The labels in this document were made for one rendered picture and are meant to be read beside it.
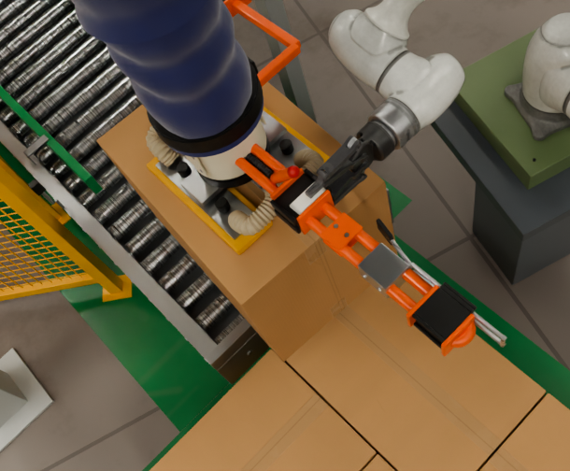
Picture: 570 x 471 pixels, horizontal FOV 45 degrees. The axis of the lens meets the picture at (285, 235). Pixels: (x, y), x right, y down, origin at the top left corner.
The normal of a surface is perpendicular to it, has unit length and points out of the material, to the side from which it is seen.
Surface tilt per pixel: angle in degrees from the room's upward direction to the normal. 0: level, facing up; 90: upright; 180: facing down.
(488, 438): 0
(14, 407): 90
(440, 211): 0
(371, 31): 41
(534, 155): 2
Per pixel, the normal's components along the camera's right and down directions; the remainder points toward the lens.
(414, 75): -0.14, -0.35
